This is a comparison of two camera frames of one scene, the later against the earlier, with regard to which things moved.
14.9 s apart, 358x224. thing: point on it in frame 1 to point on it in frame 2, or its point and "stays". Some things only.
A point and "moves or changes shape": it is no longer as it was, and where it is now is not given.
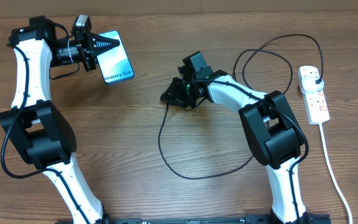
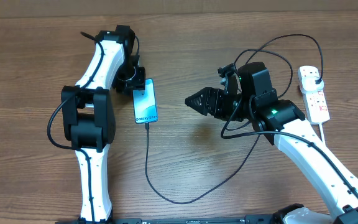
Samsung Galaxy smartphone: x=114 y=63 moves or changes shape
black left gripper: x=91 y=45 to x=138 y=84
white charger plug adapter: x=309 y=84 stays
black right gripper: x=173 y=93 to x=214 y=109
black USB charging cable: x=255 y=51 to x=251 y=52
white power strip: x=314 y=102 stays
